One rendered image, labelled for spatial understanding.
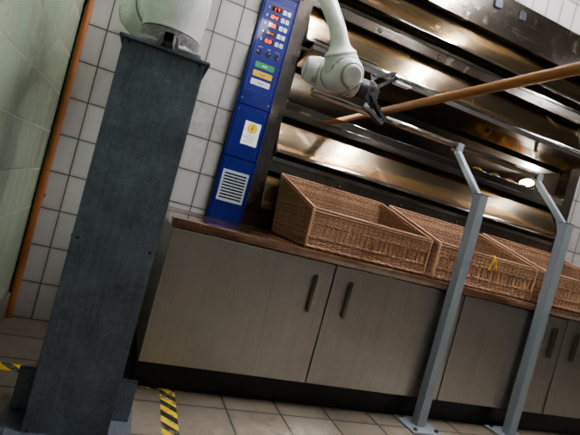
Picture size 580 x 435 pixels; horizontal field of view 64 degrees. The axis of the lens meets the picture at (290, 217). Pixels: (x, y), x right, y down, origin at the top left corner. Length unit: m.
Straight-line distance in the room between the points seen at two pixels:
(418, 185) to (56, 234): 1.71
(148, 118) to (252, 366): 0.93
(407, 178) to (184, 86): 1.51
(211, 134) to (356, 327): 1.02
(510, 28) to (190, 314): 2.24
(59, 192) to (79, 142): 0.22
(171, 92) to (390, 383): 1.36
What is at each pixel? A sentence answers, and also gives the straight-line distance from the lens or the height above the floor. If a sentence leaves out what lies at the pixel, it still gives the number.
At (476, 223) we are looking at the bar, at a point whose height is 0.84.
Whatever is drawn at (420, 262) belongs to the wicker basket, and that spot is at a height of 0.63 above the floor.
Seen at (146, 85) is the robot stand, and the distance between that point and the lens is 1.22.
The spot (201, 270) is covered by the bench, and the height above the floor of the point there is 0.43.
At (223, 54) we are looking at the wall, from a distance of 2.15.
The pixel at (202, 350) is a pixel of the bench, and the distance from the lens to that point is 1.64.
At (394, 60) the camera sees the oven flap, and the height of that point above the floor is 1.55.
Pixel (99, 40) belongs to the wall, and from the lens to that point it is 2.11.
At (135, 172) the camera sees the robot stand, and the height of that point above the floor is 0.69.
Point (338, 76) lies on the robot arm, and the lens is 1.49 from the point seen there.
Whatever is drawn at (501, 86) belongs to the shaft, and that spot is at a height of 1.18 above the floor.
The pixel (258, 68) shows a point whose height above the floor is 1.26.
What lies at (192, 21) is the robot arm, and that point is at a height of 1.10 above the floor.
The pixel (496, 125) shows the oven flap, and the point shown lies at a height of 1.39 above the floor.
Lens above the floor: 0.70
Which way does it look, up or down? 1 degrees down
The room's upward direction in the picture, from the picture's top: 15 degrees clockwise
